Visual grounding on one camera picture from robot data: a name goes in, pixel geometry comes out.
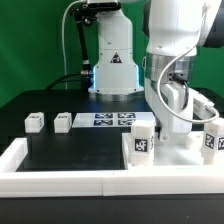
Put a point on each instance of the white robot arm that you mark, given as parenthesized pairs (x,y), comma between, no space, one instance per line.
(175,29)

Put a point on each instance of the white U-shaped obstacle fence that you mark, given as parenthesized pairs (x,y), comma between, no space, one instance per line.
(154,181)

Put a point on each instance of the white sheet with tags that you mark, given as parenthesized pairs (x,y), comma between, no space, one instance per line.
(110,119)

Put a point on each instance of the white square table top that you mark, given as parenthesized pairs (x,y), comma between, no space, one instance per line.
(187,154)

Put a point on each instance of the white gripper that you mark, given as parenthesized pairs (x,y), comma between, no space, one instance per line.
(173,95)

